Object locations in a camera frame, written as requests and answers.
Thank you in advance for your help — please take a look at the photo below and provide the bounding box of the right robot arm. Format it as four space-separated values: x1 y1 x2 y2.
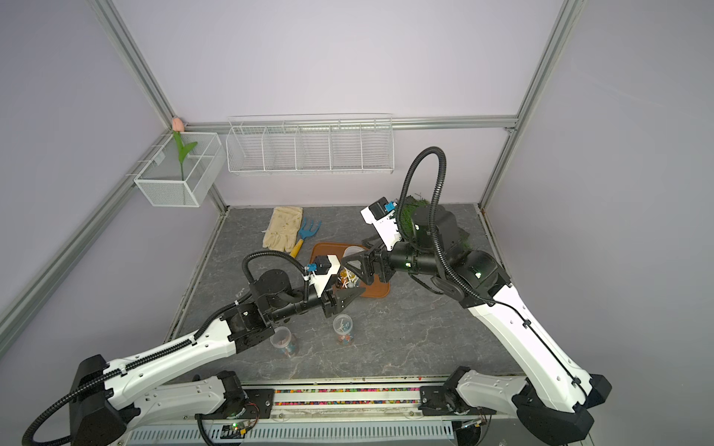
341 147 612 445

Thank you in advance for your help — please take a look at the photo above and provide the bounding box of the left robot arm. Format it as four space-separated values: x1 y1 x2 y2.
20 250 364 445

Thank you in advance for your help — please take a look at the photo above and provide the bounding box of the middle clear candy jar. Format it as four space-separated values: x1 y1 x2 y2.
333 314 354 346

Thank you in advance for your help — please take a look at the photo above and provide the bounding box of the left clear plastic jar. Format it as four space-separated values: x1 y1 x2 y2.
270 326 299 358

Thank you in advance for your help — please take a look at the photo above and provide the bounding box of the brown wooden tray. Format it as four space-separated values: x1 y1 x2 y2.
310 242 390 298

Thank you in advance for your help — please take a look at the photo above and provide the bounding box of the blue yellow garden rake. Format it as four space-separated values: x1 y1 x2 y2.
289 219 322 258

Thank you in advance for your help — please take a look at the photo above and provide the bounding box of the green artificial grass mat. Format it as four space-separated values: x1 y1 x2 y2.
400 195 470 252

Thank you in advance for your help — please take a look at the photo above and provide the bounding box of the cream work glove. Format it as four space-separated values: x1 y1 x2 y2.
262 206 303 253

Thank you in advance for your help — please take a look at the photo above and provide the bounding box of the pink artificial tulip flower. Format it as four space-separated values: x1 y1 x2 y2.
171 117 197 180

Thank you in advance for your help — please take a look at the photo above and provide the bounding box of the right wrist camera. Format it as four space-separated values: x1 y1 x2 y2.
361 197 402 251

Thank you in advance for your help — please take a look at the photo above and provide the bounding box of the white wire wall rack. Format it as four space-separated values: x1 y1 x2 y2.
226 113 394 174

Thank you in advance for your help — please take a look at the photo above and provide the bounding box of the white mesh wall basket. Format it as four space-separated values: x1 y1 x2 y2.
134 132 227 208

